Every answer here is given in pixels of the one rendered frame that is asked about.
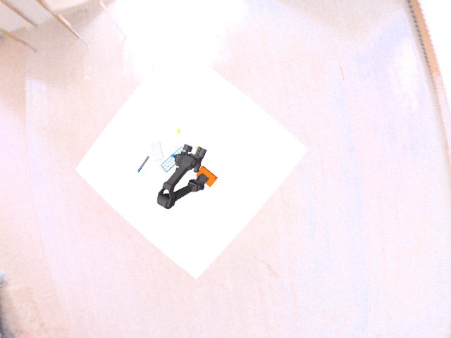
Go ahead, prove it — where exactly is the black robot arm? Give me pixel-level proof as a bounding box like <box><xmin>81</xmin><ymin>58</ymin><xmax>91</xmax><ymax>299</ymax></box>
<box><xmin>156</xmin><ymin>146</ymin><xmax>209</xmax><ymax>210</ymax></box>

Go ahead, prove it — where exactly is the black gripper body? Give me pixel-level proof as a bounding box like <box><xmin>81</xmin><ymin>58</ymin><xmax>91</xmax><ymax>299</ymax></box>
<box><xmin>182</xmin><ymin>144</ymin><xmax>192</xmax><ymax>155</ymax></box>

